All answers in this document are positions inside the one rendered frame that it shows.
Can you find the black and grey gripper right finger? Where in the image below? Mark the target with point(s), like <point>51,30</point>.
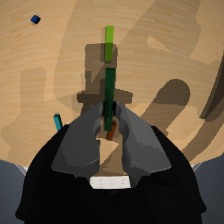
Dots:
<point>147,151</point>

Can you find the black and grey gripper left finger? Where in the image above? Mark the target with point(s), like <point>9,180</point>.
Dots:
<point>72,152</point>

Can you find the brown rod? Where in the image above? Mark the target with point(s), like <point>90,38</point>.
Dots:
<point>110,133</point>

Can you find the lime green rod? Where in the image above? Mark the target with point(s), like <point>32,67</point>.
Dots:
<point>109,43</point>

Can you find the small blue cube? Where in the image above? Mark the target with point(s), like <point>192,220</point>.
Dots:
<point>35,19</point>

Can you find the turquoise rod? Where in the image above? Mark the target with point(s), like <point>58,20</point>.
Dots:
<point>58,122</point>

